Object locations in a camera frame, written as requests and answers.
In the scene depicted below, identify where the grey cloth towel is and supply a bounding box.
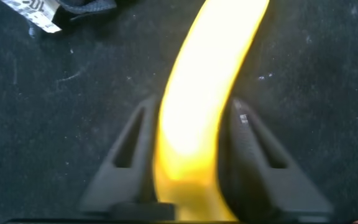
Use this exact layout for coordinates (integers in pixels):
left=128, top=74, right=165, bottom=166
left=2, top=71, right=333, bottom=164
left=0, top=0, right=117, bottom=34

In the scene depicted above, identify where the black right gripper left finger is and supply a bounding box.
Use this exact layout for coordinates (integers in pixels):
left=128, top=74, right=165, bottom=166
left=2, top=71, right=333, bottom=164
left=79, top=95, right=175, bottom=220

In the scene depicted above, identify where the yellow toy banana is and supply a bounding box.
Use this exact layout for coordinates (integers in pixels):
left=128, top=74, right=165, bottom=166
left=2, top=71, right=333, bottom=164
left=152, top=0, right=270, bottom=222

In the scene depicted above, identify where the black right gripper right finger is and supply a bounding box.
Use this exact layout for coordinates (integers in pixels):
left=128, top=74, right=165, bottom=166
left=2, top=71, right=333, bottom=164
left=218, top=98, right=334, bottom=223

